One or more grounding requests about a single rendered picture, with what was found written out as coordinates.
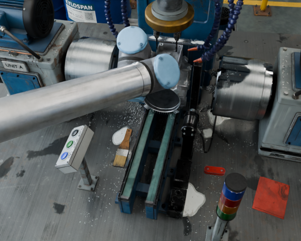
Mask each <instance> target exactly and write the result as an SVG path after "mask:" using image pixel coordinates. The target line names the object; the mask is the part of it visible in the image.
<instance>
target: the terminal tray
mask: <svg viewBox="0 0 301 241"><path fill-rule="evenodd" d="M175 48H176V44H169V43H160V42H159V45H158V49H157V51H156V55H159V54H169V55H171V56H172V57H173V58H174V59H175V60H176V61H177V63H178V65H179V69H180V68H181V64H182V59H183V45H179V44H178V45H177V52H175V50H176V49H175ZM164 51H165V52H164Z"/></svg>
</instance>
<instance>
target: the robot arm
mask: <svg viewBox="0 0 301 241"><path fill-rule="evenodd" d="M117 46H118V49H119V54H118V67H117V68H114V69H111V70H107V71H103V72H99V73H95V74H91V75H88V76H84V77H79V78H75V79H71V80H68V81H64V82H60V83H56V84H52V85H48V86H45V87H41V88H36V89H33V90H29V91H25V92H21V93H17V94H14V95H10V96H6V97H2V98H0V143H2V142H5V141H8V140H11V139H14V138H17V137H20V136H23V135H26V134H29V133H32V132H35V131H38V130H41V129H44V128H47V127H50V126H53V125H56V124H59V123H62V122H65V121H68V120H71V119H74V118H77V117H80V116H83V115H86V114H89V113H92V112H95V111H98V110H101V109H104V108H107V107H110V106H113V105H116V104H119V103H122V102H125V101H131V102H143V101H144V99H145V96H146V95H148V94H151V93H154V92H157V91H160V90H164V89H170V88H172V87H174V86H175V85H176V84H177V83H178V81H179V79H180V69H179V65H178V63H177V61H176V60H175V59H174V58H173V57H172V56H171V55H169V54H159V55H156V53H155V52H153V51H152V50H151V47H150V44H149V41H148V37H147V35H146V33H145V32H144V31H143V30H142V29H141V28H139V27H136V26H129V27H126V28H124V29H123V30H121V31H120V33H119V34H118V36H117ZM153 54H154V55H153Z"/></svg>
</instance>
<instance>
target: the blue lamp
mask: <svg viewBox="0 0 301 241"><path fill-rule="evenodd" d="M222 191H223V194H224V196H225V197H226V198H228V199H230V200H233V201H236V200H240V199H241V198H242V197H243V195H244V193H245V190H244V191H243V192H240V193H235V192H232V191H230V190H229V189H228V188H227V187H226V185H225V181H224V185H223V190H222Z"/></svg>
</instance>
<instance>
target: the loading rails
mask: <svg viewBox="0 0 301 241"><path fill-rule="evenodd" d="M150 111H151V112H152V113H151V112H150ZM186 112H188V110H183V109H181V108H180V112H179V113H176V114H175V113H174V112H172V113H168V114H167V113H166V114H165V113H164V114H163V112H162V114H161V112H160V114H159V112H158V113H157V111H156V113H155V110H154V112H153V110H152V109H151V108H150V109H149V110H148V109H146V108H145V109H144V116H143V117H142V122H141V125H140V129H139V130H137V133H136V140H135V144H134V147H133V150H132V151H131V156H130V159H128V161H127V164H126V171H125V175H124V178H123V181H122V184H121V187H120V190H119V192H118V193H117V195H116V198H115V203H116V204H119V207H120V212H124V213H127V214H131V212H132V209H133V205H134V202H135V198H136V196H140V197H146V198H147V199H146V201H145V209H146V217H147V218H150V219H156V220H157V217H158V213H164V214H167V207H168V203H167V202H162V201H161V199H162V195H163V191H164V186H165V182H166V178H167V177H172V178H174V174H175V169H176V168H174V167H169V165H170V161H171V157H172V152H173V147H174V146H180V147H181V146H182V142H183V137H177V136H176V134H177V131H178V126H179V122H180V118H181V119H183V118H184V114H185V113H186ZM158 117H165V118H168V119H167V122H166V126H165V130H164V134H163V138H162V141H161V142H160V141H154V140H152V139H153V135H154V132H155V128H156V124H157V121H158ZM171 118H172V119H171ZM148 153H154V154H158V157H157V161H156V165H155V168H154V172H153V175H152V179H151V183H150V184H146V183H141V182H140V180H141V177H142V173H143V170H144V166H145V163H146V160H147V156H148Z"/></svg>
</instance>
